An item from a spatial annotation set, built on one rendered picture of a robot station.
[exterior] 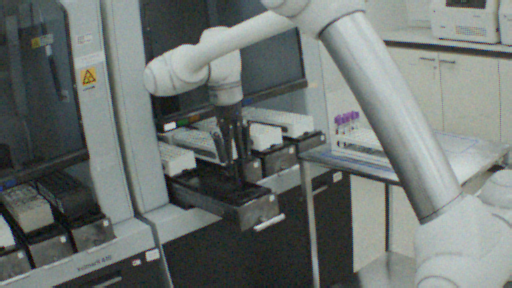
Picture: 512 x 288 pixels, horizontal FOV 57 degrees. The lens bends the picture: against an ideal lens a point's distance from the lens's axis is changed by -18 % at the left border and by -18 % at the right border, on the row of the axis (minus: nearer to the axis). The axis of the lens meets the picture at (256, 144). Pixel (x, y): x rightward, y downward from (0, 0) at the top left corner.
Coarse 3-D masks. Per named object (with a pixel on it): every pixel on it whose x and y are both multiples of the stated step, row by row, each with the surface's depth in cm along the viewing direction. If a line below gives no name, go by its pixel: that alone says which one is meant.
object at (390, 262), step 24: (456, 144) 163; (480, 144) 159; (504, 144) 155; (336, 168) 162; (360, 168) 156; (384, 168) 153; (456, 168) 144; (480, 168) 140; (504, 168) 157; (384, 192) 207; (312, 216) 181; (312, 240) 183; (312, 264) 185; (384, 264) 203; (408, 264) 199
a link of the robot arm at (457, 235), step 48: (288, 0) 89; (336, 0) 89; (336, 48) 91; (384, 48) 91; (384, 96) 88; (384, 144) 90; (432, 144) 87; (432, 192) 85; (432, 240) 83; (480, 240) 80
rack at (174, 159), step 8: (160, 144) 191; (168, 144) 189; (160, 152) 182; (168, 152) 180; (176, 152) 180; (184, 152) 178; (192, 152) 176; (168, 160) 172; (176, 160) 173; (184, 160) 175; (192, 160) 177; (168, 168) 172; (176, 168) 173; (184, 168) 175
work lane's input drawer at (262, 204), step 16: (176, 176) 172; (192, 176) 174; (208, 176) 172; (224, 176) 168; (176, 192) 169; (192, 192) 161; (208, 192) 156; (224, 192) 158; (240, 192) 156; (256, 192) 151; (272, 192) 152; (208, 208) 157; (224, 208) 150; (240, 208) 146; (256, 208) 149; (272, 208) 153; (240, 224) 147
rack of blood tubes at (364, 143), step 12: (360, 132) 169; (372, 132) 167; (336, 144) 169; (348, 144) 170; (360, 144) 160; (372, 144) 156; (348, 156) 166; (360, 156) 162; (372, 156) 157; (384, 156) 161
